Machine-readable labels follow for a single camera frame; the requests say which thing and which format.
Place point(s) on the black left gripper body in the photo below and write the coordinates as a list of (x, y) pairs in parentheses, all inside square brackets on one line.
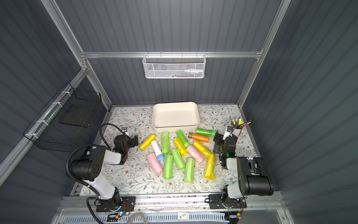
[(131, 141)]

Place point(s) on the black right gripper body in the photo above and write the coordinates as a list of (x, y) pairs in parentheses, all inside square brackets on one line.
[(219, 140)]

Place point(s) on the yellow trash bag roll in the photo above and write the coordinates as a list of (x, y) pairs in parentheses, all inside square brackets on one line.
[(147, 142), (210, 165), (202, 149), (179, 145)]

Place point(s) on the light green trash bag roll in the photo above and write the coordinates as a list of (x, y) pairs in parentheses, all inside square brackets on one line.
[(165, 143), (178, 159), (167, 172), (189, 170)]

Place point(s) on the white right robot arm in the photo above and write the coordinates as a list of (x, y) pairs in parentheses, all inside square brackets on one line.
[(252, 173)]

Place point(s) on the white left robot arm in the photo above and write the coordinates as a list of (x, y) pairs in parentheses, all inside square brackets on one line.
[(84, 164)]

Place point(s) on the grey trash bag roll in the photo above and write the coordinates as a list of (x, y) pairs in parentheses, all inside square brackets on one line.
[(217, 147)]

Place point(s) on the orange trash bag roll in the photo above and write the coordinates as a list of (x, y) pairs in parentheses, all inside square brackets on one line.
[(198, 137)]

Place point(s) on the pink trash bag roll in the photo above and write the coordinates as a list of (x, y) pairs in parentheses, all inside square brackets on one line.
[(195, 154), (152, 159)]

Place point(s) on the white blue trash bag roll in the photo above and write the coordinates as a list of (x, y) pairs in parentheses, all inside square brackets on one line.
[(157, 151)]

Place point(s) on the green labelled trash bag roll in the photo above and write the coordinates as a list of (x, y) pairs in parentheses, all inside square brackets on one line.
[(183, 139)]

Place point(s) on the cream storage box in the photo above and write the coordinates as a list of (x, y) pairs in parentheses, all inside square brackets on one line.
[(171, 117)]

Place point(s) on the white pen cup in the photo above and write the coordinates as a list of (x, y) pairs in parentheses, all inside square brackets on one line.
[(239, 124)]

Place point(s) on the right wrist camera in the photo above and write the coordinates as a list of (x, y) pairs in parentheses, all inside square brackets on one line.
[(229, 133)]

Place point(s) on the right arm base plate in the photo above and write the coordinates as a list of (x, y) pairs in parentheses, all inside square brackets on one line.
[(218, 201)]

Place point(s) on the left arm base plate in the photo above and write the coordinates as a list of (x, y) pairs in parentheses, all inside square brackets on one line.
[(125, 204)]

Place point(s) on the black wire side basket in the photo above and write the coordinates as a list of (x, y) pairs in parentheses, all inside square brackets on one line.
[(69, 123)]

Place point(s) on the white wire wall basket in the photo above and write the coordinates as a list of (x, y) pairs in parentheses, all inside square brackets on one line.
[(174, 67)]

